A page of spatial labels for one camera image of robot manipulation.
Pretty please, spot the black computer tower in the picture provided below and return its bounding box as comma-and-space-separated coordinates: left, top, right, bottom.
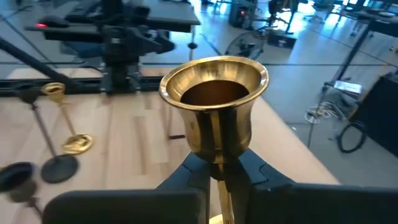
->
228, 0, 259, 29

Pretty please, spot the black cabinet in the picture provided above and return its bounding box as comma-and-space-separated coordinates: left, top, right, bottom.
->
349, 72, 398, 158

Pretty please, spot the black coiled cable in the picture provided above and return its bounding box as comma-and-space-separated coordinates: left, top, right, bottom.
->
337, 120, 368, 154

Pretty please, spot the dark desk with leg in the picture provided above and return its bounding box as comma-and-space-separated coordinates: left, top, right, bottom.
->
334, 9, 398, 83

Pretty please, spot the black candle stick holder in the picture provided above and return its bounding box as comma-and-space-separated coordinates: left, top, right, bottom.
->
17, 86, 79, 184
0, 161, 44, 220

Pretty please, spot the black aluminium table frame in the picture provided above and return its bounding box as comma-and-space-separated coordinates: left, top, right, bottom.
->
0, 36, 165, 96

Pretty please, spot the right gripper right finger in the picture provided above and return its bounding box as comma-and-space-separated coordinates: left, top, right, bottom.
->
226, 148, 398, 224

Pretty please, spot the gold candle stick holder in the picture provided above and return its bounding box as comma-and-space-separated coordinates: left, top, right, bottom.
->
159, 55, 270, 224
40, 82, 94, 156

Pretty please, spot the black floor box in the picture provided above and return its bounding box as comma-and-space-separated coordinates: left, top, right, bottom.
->
266, 29, 297, 50

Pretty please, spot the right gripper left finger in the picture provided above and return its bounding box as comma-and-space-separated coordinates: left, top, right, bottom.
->
42, 152, 213, 224

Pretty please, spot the black floor fan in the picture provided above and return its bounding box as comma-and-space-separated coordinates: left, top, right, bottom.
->
224, 30, 266, 60

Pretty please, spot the black desk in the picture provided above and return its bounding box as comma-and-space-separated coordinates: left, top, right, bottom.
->
63, 0, 201, 34

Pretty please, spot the white cable bundle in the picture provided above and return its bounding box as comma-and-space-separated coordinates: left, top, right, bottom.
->
303, 101, 346, 125

